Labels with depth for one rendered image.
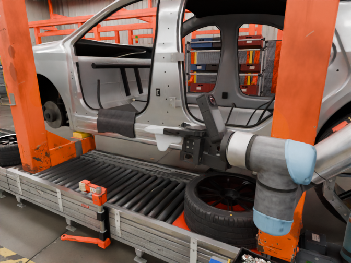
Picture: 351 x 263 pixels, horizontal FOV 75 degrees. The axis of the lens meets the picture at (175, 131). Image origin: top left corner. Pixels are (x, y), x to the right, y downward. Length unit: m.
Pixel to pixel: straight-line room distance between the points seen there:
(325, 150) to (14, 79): 1.99
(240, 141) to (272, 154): 0.07
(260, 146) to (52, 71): 2.38
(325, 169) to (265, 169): 0.15
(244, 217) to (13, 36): 2.00
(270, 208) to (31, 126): 1.94
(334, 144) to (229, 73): 2.87
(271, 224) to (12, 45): 1.97
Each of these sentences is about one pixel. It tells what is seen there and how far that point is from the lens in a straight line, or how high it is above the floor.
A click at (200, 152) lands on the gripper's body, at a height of 1.20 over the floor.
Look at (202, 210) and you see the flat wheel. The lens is 1.55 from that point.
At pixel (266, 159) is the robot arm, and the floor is 1.22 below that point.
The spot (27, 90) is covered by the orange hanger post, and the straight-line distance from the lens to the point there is 2.13.
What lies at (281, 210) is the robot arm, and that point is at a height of 1.13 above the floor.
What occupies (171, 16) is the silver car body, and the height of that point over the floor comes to 1.72.
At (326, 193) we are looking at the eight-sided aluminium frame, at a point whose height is 0.75.
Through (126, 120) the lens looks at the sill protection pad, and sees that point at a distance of 2.05.
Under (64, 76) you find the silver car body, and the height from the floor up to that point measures 1.29.
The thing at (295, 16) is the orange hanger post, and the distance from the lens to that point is 1.00.
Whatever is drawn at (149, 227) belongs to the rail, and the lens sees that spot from 1.68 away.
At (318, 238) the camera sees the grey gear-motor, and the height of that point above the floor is 0.43.
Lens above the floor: 1.39
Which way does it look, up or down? 16 degrees down
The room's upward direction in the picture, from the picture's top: straight up
